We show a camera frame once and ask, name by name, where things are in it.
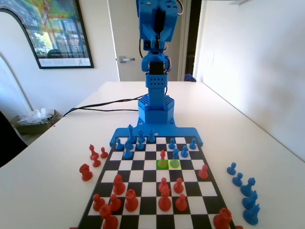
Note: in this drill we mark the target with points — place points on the cardboard box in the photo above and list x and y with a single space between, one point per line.
31 128

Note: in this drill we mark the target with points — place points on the blue pawn moved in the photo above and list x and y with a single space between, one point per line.
175 155

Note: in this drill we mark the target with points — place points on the red pawn chess piece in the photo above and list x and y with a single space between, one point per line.
114 204
96 162
163 182
181 204
103 153
203 173
178 187
98 203

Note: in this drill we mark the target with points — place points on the arched white panel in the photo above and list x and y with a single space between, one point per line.
9 35

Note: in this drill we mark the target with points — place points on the red bishop chess piece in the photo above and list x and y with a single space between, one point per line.
162 156
118 184
93 152

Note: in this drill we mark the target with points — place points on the red knight chess piece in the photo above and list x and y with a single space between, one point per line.
85 173

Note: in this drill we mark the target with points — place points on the blue rook chess piece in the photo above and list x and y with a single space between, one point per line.
150 138
141 136

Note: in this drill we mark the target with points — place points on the red queen chess piece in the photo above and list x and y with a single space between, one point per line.
165 201

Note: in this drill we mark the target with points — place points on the black and white chessboard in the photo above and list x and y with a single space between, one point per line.
190 188

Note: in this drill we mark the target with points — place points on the blue king chess piece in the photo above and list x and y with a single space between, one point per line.
130 133

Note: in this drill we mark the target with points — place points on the framed poster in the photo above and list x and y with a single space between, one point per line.
62 31

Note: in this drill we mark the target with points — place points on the blue pawn chess piece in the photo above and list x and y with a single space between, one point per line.
193 145
231 169
118 146
184 153
171 146
139 146
237 180

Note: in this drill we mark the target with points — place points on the blue board mounting plate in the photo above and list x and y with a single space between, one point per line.
183 132

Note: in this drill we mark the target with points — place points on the clear plastic bags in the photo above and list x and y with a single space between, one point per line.
35 117

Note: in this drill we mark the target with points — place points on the small blue plastic part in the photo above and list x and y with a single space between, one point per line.
190 78

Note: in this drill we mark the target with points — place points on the white door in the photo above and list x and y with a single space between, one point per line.
126 28

